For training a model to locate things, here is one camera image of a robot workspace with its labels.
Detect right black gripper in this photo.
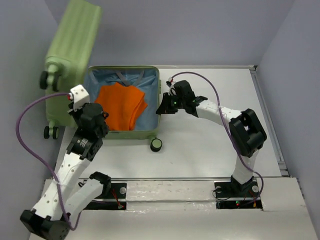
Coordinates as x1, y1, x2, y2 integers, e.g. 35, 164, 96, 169
156, 92, 185, 115

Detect orange cloth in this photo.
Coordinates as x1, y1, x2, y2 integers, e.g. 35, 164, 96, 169
95, 82, 148, 131

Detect green hard-shell suitcase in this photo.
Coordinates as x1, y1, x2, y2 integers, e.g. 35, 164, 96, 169
39, 0, 163, 152

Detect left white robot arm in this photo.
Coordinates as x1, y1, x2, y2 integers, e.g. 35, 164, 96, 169
20, 103, 111, 240

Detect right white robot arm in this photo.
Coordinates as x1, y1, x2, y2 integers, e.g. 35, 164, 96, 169
156, 79, 267, 199

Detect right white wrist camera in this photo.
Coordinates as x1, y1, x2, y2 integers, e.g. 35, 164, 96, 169
166, 77, 176, 96

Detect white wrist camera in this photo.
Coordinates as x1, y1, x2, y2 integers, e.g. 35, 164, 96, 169
67, 84, 90, 112
166, 77, 176, 96

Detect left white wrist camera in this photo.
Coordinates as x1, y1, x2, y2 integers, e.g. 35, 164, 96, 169
67, 84, 90, 112

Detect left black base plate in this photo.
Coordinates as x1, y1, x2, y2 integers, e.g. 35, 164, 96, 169
84, 182, 127, 211

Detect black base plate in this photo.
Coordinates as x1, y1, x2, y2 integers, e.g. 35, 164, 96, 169
84, 182, 127, 211
212, 180, 263, 210

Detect aluminium rail across table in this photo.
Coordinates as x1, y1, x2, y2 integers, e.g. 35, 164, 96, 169
43, 176, 236, 182

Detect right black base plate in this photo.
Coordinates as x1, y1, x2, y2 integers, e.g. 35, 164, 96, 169
212, 180, 263, 210

